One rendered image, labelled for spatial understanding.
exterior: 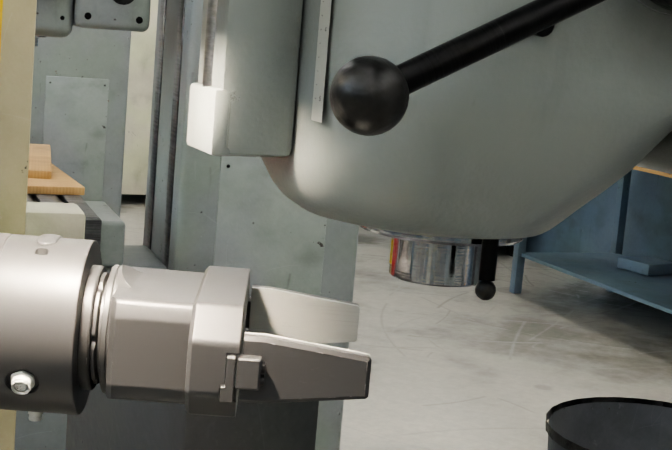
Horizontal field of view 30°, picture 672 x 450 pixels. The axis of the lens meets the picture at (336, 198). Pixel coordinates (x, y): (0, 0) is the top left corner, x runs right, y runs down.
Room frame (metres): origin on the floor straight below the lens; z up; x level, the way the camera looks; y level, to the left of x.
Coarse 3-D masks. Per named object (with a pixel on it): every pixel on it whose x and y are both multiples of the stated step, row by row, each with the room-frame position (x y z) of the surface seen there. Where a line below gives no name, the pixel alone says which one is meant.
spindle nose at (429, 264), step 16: (400, 240) 0.61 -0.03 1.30; (400, 256) 0.61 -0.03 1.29; (416, 256) 0.60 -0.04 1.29; (432, 256) 0.60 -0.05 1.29; (448, 256) 0.60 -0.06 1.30; (464, 256) 0.60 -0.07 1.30; (400, 272) 0.61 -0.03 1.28; (416, 272) 0.60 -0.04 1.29; (432, 272) 0.60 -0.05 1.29; (448, 272) 0.60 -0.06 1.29; (464, 272) 0.61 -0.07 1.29
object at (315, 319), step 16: (256, 288) 0.67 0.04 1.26; (272, 288) 0.67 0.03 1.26; (256, 304) 0.67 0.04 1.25; (272, 304) 0.67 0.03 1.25; (288, 304) 0.67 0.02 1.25; (304, 304) 0.67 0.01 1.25; (320, 304) 0.67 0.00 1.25; (336, 304) 0.67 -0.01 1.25; (352, 304) 0.68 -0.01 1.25; (256, 320) 0.67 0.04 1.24; (272, 320) 0.67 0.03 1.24; (288, 320) 0.67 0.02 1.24; (304, 320) 0.67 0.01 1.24; (320, 320) 0.67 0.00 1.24; (336, 320) 0.67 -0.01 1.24; (352, 320) 0.67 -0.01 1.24; (288, 336) 0.67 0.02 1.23; (304, 336) 0.67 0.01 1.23; (320, 336) 0.67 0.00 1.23; (336, 336) 0.67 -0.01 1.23; (352, 336) 0.67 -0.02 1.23
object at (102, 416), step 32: (96, 384) 1.02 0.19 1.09; (96, 416) 1.02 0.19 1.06; (128, 416) 0.97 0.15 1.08; (160, 416) 0.92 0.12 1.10; (192, 416) 0.89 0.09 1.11; (256, 416) 0.93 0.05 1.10; (288, 416) 0.94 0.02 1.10; (96, 448) 1.01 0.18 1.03; (128, 448) 0.96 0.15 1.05; (160, 448) 0.92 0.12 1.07; (192, 448) 0.90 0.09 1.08; (224, 448) 0.91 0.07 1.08; (256, 448) 0.93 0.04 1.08; (288, 448) 0.94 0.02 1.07
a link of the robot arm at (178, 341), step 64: (0, 256) 0.59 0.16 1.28; (64, 256) 0.60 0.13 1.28; (0, 320) 0.57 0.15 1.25; (64, 320) 0.58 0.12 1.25; (128, 320) 0.58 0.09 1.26; (192, 320) 0.57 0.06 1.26; (0, 384) 0.58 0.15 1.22; (64, 384) 0.58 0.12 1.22; (128, 384) 0.58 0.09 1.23; (192, 384) 0.56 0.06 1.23
